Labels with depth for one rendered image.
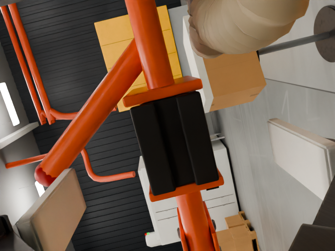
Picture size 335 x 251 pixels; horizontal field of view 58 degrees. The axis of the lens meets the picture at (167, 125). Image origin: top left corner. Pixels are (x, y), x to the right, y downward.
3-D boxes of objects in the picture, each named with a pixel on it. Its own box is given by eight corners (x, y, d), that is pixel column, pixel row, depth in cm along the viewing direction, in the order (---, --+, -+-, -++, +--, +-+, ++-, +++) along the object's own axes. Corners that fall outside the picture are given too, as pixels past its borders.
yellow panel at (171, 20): (191, 3, 793) (100, 26, 796) (196, -4, 704) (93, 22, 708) (208, 85, 844) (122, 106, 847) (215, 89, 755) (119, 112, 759)
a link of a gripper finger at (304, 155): (324, 147, 13) (342, 143, 13) (265, 119, 20) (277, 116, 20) (334, 211, 13) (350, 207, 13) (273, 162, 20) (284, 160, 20)
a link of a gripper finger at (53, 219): (52, 279, 13) (36, 283, 13) (87, 207, 20) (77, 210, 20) (30, 219, 13) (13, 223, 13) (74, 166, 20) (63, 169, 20)
